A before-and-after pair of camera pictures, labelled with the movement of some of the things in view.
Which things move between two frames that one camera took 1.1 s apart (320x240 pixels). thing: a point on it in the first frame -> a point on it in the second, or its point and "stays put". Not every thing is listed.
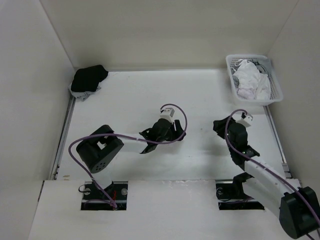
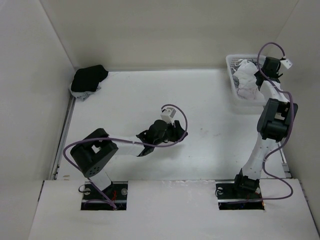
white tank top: x=253 y=85 stays put
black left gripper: x=175 y=134 stays put
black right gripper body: x=221 y=128 -> x=277 y=75
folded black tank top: x=88 y=79 stays put
